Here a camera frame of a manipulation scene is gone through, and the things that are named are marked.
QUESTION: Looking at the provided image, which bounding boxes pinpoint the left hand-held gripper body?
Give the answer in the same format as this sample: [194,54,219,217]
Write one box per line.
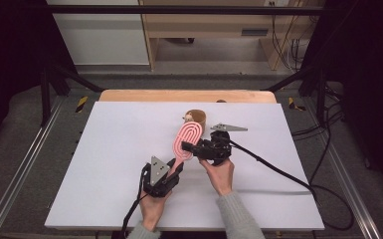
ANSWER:
[141,155,181,199]

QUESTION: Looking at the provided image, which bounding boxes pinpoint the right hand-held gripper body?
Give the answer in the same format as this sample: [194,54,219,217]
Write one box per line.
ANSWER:
[191,122,249,166]

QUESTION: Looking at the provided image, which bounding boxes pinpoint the pink hairbrush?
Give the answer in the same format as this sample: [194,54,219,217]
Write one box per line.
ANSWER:
[172,120,204,177]

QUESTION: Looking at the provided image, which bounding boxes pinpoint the brown cup with animal figure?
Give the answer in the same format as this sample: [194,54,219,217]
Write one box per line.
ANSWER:
[182,109,208,135]

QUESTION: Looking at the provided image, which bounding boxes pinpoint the person's right hand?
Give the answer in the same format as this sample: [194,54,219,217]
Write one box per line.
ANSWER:
[198,157,236,197]

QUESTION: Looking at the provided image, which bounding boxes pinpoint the person's left hand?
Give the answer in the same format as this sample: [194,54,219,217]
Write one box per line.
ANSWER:
[139,190,172,232]

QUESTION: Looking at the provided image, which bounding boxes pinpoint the light wooden table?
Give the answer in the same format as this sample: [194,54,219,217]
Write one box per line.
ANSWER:
[98,89,278,105]

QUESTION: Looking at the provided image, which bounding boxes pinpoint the yellow black striped tape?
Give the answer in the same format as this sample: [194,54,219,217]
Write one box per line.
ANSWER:
[75,96,90,114]
[287,97,306,112]

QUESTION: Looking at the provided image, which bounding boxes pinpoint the black metal stand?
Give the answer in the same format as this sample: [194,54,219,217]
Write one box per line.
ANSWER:
[262,64,328,127]
[39,61,104,127]

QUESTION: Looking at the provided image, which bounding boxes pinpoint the light wooden desk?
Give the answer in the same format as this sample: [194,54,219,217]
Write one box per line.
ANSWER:
[138,0,326,72]

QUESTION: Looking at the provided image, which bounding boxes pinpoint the white cabinet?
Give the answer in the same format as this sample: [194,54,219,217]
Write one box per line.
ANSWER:
[45,0,151,66]

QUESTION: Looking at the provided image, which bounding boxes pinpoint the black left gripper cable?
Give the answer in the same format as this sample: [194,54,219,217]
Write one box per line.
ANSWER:
[120,163,151,239]

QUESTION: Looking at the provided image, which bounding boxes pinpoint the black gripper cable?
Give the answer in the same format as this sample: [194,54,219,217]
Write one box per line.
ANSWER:
[120,163,151,239]
[228,138,355,231]

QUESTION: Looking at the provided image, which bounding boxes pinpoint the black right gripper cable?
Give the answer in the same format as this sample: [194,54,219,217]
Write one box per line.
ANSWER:
[228,138,355,231]

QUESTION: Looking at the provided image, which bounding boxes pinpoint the black floor cables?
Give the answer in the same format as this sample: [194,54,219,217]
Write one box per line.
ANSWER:
[290,82,346,137]

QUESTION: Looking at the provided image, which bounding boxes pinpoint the bundle of hanging cables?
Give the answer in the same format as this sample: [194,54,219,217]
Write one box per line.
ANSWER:
[270,14,313,73]

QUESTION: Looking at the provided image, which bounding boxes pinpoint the black horizontal frame bar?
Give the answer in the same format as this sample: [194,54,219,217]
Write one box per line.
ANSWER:
[23,4,346,16]

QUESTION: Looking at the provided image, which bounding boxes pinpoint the aluminium rail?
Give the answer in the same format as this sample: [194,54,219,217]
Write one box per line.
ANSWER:
[306,99,383,239]
[0,99,65,239]

